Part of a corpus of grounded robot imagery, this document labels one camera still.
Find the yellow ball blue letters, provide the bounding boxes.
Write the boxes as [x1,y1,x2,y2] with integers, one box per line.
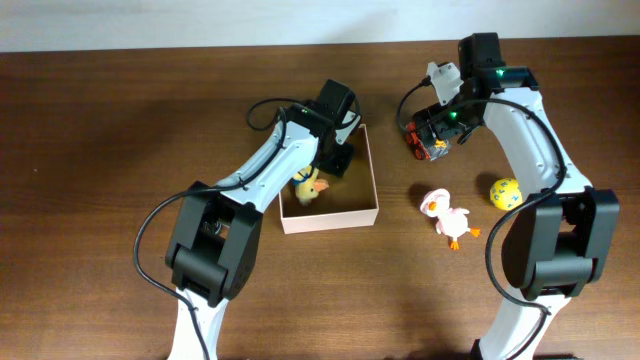
[490,178,523,211]

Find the red grey toy truck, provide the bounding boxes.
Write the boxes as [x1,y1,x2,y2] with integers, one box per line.
[405,122,451,161]

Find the yellow plush duck toy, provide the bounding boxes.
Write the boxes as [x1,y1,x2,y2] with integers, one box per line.
[292,165,329,206]

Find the right black cable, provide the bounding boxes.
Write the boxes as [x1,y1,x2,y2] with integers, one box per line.
[396,74,569,360]

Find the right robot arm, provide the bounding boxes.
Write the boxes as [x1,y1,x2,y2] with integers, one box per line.
[402,33,620,359]

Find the black cable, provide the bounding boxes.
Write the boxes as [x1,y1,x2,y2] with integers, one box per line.
[396,74,569,360]
[132,97,361,360]

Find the white cardboard box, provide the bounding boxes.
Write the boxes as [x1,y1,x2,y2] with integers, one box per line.
[278,124,379,234]

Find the left black cable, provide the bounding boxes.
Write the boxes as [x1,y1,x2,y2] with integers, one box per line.
[132,97,361,360]

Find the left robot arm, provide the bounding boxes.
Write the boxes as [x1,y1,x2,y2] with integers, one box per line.
[165,80,361,359]

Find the pink hat duck figure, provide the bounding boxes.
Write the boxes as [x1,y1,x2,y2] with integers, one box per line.
[419,188,481,251]

